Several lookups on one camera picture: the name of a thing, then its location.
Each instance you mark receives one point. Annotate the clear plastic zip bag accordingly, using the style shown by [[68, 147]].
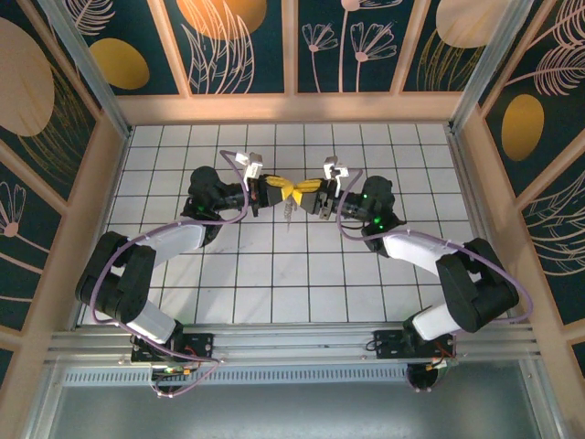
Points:
[[289, 212]]

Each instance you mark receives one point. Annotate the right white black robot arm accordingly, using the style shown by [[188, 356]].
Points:
[[411, 249]]

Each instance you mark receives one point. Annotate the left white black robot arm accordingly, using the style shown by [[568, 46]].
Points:
[[176, 240]]

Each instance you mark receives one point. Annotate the aluminium side track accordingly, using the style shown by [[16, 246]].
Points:
[[468, 183]]

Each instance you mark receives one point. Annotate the vented metal strip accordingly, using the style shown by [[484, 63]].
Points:
[[274, 376]]

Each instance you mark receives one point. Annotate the grey metal panel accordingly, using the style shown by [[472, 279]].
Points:
[[292, 411]]

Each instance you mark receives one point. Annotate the aluminium mounting rail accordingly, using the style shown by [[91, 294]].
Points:
[[292, 340]]

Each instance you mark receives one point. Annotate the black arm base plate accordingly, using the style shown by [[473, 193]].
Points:
[[386, 347], [198, 345]]

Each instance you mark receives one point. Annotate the aluminium frame post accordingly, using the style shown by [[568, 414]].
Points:
[[87, 68], [491, 68]]

